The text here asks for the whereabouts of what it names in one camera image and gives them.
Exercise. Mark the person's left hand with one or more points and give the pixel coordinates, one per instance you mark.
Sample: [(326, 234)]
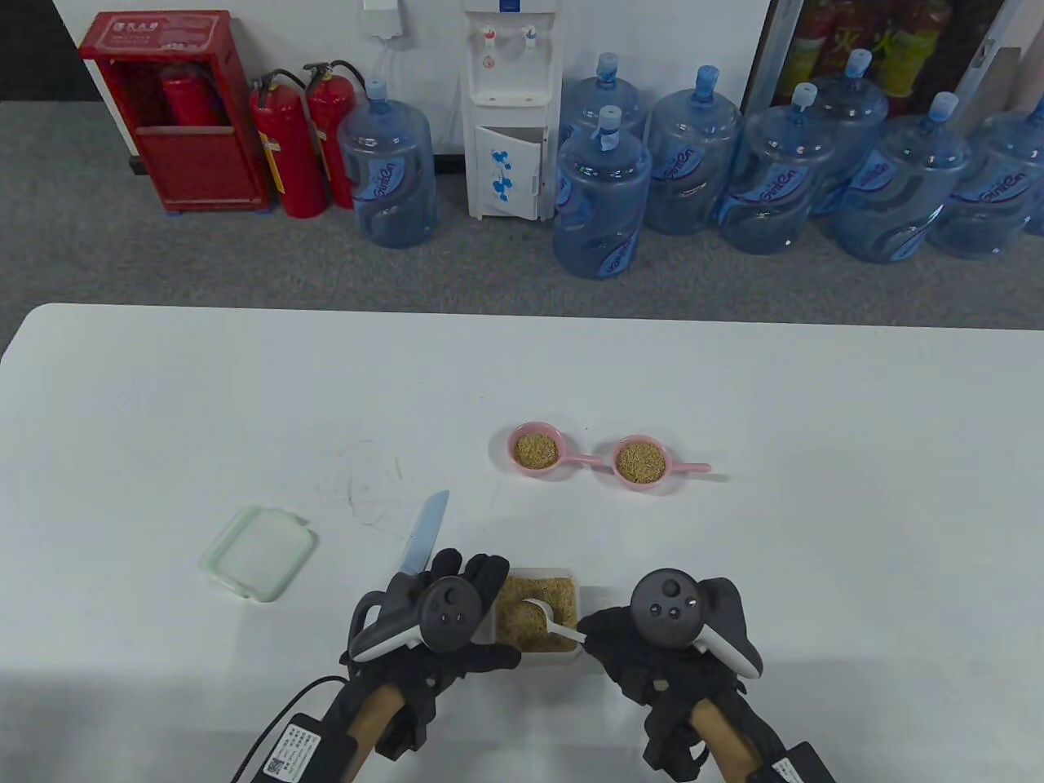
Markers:
[(473, 656)]

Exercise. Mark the person's left forearm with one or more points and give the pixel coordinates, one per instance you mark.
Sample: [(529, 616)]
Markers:
[(371, 718)]

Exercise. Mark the row of blue water jugs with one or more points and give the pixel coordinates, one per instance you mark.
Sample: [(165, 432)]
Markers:
[(603, 204)]

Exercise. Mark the person's right hand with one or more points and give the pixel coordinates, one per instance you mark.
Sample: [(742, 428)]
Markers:
[(652, 677)]

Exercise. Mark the white wall box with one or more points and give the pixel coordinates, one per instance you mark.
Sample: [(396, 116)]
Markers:
[(383, 16)]

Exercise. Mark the red fire extinguisher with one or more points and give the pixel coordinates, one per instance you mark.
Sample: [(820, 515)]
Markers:
[(326, 122), (285, 155)]

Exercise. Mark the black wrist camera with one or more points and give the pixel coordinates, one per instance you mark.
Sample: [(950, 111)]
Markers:
[(673, 742), (408, 730)]

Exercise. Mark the large blue water bottle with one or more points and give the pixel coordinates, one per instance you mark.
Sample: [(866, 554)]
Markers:
[(387, 179)]

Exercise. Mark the white sesame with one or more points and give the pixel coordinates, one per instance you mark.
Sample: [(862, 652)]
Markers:
[(514, 632)]

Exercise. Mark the black labelled wrist box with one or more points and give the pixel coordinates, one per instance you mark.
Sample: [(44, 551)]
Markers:
[(795, 768), (306, 750)]

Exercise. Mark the clear green-rimmed container lid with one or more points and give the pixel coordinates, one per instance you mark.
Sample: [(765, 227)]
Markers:
[(257, 555)]

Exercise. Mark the red fire extinguisher cabinet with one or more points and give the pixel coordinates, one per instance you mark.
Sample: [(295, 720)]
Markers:
[(196, 163)]

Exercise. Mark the small white sesame portion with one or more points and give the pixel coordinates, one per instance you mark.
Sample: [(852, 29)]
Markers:
[(537, 451), (640, 463)]

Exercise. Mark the person's right forearm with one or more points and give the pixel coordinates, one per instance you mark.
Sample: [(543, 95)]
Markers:
[(726, 734)]

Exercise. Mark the red extinguisher inside cabinet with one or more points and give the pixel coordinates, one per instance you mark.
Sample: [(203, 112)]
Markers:
[(188, 98)]

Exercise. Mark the black grey hand controller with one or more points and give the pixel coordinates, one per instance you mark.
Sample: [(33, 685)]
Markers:
[(451, 613), (667, 608)]

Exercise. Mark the clear plastic sesame container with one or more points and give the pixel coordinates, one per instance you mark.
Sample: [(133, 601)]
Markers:
[(538, 659)]

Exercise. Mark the light blue plastic knife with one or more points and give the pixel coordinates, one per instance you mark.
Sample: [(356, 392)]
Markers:
[(428, 530)]

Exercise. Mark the grey leaning panel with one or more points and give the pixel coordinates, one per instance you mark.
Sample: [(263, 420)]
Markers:
[(999, 73)]

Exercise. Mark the white plastic coffee spoon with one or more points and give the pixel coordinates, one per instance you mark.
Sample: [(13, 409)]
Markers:
[(563, 630)]

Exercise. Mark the white water dispenser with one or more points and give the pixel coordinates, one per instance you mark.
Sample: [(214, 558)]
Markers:
[(506, 98)]

